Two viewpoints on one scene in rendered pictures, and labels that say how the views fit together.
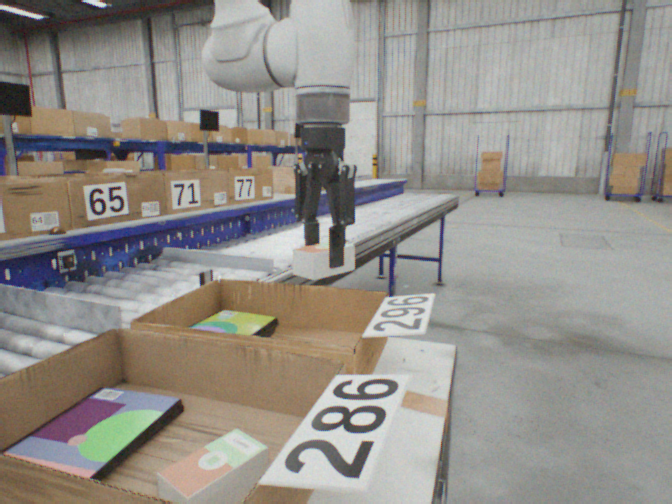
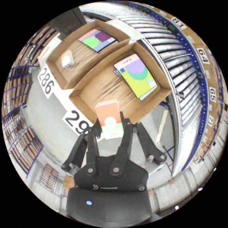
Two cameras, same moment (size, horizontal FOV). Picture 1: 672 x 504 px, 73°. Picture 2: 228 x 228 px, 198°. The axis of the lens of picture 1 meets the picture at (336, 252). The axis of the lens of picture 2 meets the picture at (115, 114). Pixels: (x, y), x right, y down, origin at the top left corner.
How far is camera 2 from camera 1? 0.74 m
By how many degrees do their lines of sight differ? 66
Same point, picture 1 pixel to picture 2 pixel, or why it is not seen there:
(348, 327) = not seen: hidden behind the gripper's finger
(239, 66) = not seen: outside the picture
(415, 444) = (63, 100)
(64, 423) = (102, 34)
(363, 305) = not seen: hidden behind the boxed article
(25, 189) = (212, 71)
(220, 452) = (66, 58)
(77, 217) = (209, 83)
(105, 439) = (89, 40)
